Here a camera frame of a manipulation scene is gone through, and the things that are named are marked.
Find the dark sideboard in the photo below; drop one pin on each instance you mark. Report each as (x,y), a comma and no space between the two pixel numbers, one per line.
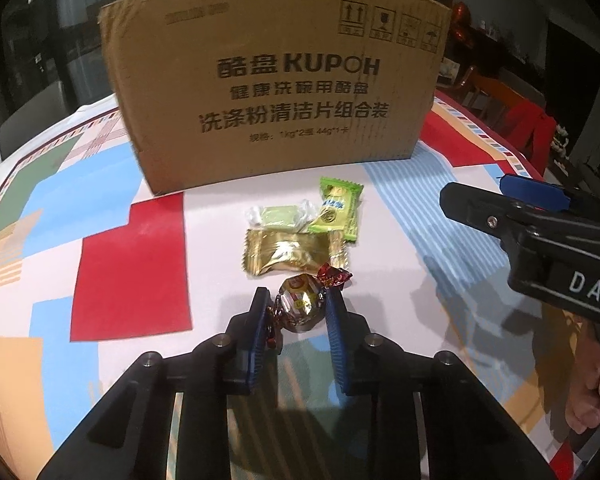
(510,52)

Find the red foil balloon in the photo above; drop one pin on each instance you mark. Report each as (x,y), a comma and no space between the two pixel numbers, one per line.
(461,22)

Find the colourful patterned tablecloth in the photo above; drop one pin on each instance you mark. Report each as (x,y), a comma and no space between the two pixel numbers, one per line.
(130,260)

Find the green candy packet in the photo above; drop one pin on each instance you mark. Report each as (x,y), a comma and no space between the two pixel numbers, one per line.
(335,207)

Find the dark framed glass sliding door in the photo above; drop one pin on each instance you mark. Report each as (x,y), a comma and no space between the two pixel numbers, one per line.
(80,35)

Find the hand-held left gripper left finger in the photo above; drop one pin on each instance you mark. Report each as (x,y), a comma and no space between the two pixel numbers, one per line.
(260,340)

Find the brown wooden chair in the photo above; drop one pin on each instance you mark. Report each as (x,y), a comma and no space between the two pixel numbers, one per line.
(485,92)

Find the pale green clear-wrapped candy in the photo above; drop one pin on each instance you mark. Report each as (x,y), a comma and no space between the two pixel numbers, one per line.
(280,216)

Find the round foil-wrapped candy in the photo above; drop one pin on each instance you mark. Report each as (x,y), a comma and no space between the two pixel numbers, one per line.
(300,305)

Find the red cloth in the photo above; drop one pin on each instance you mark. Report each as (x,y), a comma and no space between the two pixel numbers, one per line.
(530,125)

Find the gold candy packet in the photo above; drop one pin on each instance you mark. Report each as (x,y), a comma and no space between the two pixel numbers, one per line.
(285,252)

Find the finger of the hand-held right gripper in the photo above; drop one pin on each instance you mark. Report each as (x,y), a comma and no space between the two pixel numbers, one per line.
(475,207)
(535,191)

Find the grey dining chair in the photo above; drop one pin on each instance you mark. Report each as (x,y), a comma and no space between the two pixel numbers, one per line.
(35,110)

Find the large cardboard box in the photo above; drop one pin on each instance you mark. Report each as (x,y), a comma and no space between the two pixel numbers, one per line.
(280,135)

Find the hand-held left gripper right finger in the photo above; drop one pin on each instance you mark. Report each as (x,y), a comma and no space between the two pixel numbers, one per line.
(337,340)

